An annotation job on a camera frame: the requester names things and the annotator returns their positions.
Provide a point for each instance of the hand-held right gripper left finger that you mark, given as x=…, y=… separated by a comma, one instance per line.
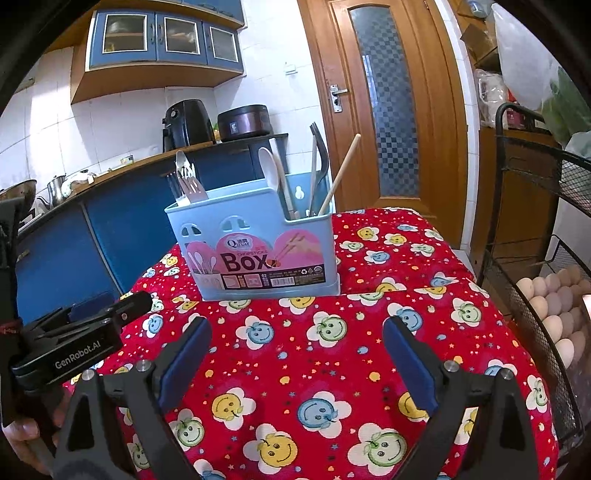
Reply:
x=184, y=360

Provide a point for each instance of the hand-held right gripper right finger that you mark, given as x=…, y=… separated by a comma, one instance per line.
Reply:
x=411, y=364

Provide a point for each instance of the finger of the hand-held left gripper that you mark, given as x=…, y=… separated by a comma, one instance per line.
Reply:
x=134, y=307
x=76, y=312

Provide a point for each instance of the white cutlery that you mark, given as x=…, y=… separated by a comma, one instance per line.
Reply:
x=172, y=183

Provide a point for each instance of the light blue plastic utensil box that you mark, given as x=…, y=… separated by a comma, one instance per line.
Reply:
x=258, y=249

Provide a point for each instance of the large silver fork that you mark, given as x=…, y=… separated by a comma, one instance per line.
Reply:
x=197, y=188

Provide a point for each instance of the beige plastic spoon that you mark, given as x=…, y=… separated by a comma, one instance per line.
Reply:
x=267, y=165

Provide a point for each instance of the long wooden chopstick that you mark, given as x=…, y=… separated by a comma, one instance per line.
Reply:
x=344, y=173

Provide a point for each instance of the silver table knife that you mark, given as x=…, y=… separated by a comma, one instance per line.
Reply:
x=323, y=157

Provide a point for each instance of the person's left hand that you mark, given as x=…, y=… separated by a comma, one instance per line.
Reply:
x=23, y=436

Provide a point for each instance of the blue kitchen counter cabinet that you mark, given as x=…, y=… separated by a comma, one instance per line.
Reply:
x=115, y=230

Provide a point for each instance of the red smiley printed tablecloth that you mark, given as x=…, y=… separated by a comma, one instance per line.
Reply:
x=323, y=346

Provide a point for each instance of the steel kettle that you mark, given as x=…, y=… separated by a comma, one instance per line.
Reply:
x=55, y=191

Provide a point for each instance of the metal wok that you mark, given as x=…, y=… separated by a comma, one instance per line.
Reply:
x=18, y=191

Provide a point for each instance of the crumpled white bag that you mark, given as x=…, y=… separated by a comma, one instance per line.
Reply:
x=79, y=177

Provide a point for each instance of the pile of eggs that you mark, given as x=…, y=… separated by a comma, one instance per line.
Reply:
x=554, y=304

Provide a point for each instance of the black air fryer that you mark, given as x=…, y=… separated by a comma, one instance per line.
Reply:
x=187, y=124

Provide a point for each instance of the wooden shelf cabinet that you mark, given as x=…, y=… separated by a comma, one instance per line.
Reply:
x=521, y=194

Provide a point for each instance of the dark rice cooker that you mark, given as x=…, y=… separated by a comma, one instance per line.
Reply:
x=242, y=122

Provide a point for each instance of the wooden door with glass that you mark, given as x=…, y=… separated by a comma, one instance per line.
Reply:
x=438, y=138

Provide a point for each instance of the bag of green vegetables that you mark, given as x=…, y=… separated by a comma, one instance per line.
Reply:
x=570, y=115

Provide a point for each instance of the cardboard box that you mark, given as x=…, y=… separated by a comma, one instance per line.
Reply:
x=480, y=39

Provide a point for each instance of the white plastic bag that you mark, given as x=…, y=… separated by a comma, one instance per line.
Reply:
x=521, y=50

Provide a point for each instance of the blue wooden wall cabinet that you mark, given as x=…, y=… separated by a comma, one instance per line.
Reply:
x=157, y=41

